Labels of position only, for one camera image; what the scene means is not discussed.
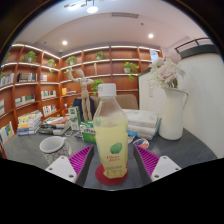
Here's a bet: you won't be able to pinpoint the green white box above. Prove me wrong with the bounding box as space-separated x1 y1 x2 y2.
79 119 98 144

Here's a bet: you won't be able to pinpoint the white jug vase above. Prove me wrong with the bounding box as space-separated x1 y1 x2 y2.
158 87 189 141

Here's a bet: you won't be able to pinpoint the green white tall carton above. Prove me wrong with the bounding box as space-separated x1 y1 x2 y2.
68 105 82 132

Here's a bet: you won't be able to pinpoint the wooden wall shelf unit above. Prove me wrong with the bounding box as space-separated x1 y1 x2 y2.
0 43 163 148

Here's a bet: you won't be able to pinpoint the ceiling air vent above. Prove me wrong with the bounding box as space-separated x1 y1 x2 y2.
111 12 139 19

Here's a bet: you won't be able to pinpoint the black ceiling track rail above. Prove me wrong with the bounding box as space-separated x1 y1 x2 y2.
174 37 213 54

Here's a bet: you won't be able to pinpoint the chair with dark jacket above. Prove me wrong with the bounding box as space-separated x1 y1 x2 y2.
71 96 96 123

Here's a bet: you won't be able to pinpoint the white grey patterned cup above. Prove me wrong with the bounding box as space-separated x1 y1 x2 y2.
39 135 73 165

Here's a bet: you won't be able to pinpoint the yellow juice bottle white cap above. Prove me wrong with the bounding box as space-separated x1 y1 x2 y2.
92 83 129 180

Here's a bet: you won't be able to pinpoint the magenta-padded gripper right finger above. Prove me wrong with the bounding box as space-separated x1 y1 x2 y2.
134 144 183 186

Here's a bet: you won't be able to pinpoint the branched ceiling lamp round bulbs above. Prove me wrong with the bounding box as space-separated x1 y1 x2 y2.
63 0 101 14

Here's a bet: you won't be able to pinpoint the dark book stack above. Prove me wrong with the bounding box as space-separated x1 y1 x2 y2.
38 115 72 136

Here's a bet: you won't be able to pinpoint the tan upholstered chair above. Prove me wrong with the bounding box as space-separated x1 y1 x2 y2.
91 93 139 111

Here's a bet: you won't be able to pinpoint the flat round red coaster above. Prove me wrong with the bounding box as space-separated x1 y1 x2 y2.
94 163 129 187

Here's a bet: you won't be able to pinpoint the round orange blue printed packet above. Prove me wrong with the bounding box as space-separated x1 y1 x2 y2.
132 137 150 150

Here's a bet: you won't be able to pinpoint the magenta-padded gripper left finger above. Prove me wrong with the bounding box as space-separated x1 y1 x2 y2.
44 144 98 187

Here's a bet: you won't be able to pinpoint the colourful book stack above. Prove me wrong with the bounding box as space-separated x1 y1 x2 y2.
16 109 44 137

